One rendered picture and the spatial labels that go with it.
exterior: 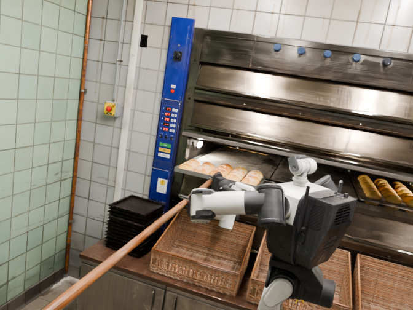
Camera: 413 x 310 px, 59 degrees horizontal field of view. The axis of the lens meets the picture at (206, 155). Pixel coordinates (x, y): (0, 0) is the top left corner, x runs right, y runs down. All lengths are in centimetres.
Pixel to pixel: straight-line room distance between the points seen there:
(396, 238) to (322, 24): 139
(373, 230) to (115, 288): 166
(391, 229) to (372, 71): 99
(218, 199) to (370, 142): 131
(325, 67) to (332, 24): 25
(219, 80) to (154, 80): 47
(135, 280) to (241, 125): 120
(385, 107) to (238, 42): 100
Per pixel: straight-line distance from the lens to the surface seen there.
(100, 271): 114
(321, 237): 144
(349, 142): 242
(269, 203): 134
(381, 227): 257
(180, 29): 258
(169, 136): 258
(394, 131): 245
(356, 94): 243
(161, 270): 233
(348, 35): 244
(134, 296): 243
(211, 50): 254
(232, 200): 136
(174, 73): 256
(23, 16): 249
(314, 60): 243
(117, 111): 274
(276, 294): 164
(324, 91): 241
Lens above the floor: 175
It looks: 11 degrees down
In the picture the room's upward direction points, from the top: 9 degrees clockwise
